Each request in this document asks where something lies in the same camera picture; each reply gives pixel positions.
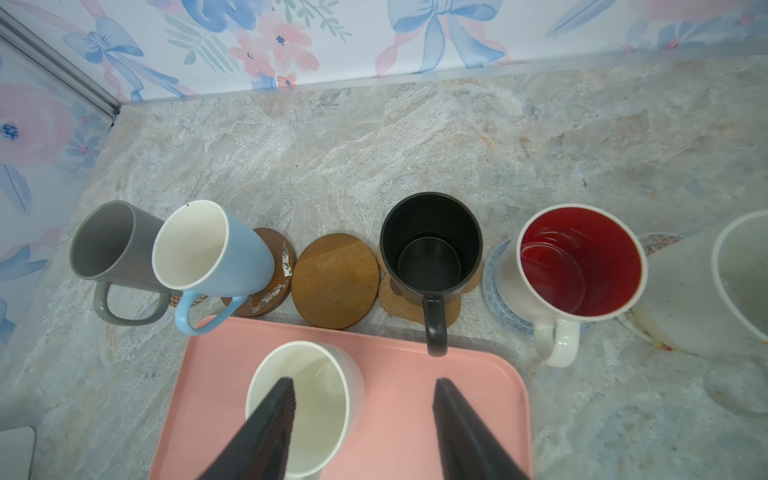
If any grey mug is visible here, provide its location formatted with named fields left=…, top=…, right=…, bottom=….
left=69, top=200, right=175, bottom=327

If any black mug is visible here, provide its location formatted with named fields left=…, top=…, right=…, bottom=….
left=379, top=192, right=483, bottom=357

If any pink tray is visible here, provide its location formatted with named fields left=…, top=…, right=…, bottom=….
left=150, top=317, right=534, bottom=479

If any grey blue woven coaster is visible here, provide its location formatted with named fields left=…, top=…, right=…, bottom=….
left=481, top=238, right=592, bottom=338

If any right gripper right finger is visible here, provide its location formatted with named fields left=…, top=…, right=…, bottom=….
left=432, top=378, right=529, bottom=479

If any red interior white mug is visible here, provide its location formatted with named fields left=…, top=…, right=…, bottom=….
left=494, top=204, right=648, bottom=368

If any dark brown glossy coaster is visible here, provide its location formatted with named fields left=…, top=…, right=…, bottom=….
left=214, top=226, right=297, bottom=318

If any paw shaped wooden coaster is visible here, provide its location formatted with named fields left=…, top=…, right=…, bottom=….
left=376, top=251, right=462, bottom=327

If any brown cork round coaster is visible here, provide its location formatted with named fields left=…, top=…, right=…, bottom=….
left=292, top=233, right=380, bottom=330

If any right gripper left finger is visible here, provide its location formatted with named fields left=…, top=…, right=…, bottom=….
left=199, top=377, right=296, bottom=479

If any woven rattan coaster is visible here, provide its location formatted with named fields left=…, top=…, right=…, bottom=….
left=169, top=293, right=207, bottom=308

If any blue handled cream mug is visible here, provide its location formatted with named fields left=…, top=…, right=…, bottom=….
left=151, top=200, right=276, bottom=336

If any white grey tissue box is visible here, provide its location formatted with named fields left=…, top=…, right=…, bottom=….
left=0, top=426, right=36, bottom=480

